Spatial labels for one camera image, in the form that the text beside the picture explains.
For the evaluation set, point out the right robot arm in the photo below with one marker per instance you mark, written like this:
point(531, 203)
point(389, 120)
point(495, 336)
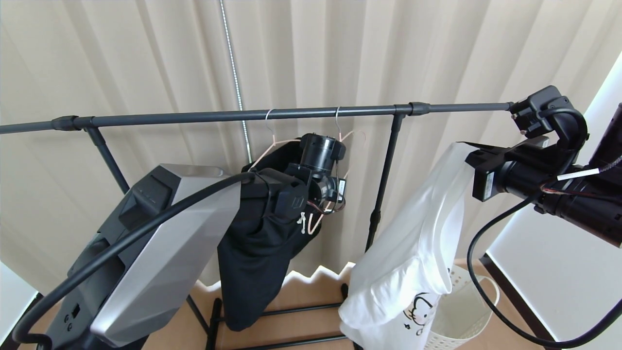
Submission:
point(588, 204)

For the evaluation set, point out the black clothes rack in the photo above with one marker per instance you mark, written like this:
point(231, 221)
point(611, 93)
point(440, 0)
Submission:
point(194, 116)

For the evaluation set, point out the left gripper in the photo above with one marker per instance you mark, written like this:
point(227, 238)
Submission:
point(335, 190)

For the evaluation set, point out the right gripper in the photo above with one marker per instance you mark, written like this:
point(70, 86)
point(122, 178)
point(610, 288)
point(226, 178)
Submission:
point(510, 177)

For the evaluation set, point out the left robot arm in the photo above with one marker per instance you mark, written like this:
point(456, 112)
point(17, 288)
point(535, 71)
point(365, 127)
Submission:
point(160, 253)

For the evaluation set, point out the beige curtain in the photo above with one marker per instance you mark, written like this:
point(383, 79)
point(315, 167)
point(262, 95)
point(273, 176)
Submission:
point(146, 53)

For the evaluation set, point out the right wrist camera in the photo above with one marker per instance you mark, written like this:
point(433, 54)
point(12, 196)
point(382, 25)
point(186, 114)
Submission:
point(544, 109)

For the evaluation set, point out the white printed t-shirt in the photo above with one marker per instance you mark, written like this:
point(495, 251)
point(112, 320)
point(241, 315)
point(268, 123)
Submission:
point(413, 243)

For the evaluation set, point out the white laundry basket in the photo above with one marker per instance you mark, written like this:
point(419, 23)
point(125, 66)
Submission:
point(461, 316)

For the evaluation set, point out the black shorts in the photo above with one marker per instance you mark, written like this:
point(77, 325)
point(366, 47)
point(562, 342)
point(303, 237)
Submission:
point(252, 272)

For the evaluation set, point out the pink clothes hanger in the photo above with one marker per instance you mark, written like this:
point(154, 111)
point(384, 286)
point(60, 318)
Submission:
point(270, 131)
point(338, 124)

